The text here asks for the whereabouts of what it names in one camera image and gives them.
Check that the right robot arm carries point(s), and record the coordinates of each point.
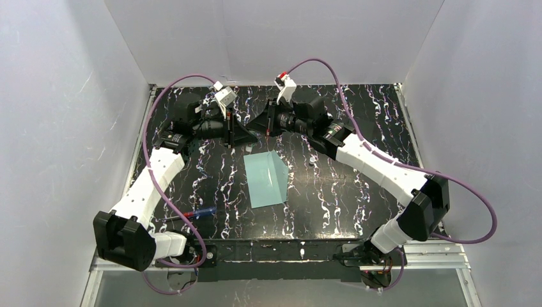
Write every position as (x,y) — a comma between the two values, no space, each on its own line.
(425,198)

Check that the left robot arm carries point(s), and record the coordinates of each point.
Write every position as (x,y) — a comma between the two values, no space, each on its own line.
(121,233)

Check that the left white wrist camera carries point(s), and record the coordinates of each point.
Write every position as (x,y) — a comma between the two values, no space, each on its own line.
(224,96)

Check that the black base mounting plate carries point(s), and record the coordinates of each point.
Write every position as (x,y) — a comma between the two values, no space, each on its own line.
(273,259)

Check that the blue red screwdriver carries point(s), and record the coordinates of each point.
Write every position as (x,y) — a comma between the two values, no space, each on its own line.
(194,214)

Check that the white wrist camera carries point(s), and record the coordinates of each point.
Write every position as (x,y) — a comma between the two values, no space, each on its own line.
(224,96)
(286,86)

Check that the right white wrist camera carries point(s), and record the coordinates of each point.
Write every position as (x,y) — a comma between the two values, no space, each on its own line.
(286,86)

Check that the teal envelope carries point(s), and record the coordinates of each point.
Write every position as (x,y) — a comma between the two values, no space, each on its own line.
(267,179)

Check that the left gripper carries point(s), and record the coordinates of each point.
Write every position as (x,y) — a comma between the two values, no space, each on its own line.
(230,128)

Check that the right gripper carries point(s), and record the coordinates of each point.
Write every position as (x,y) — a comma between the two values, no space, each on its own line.
(271,123)

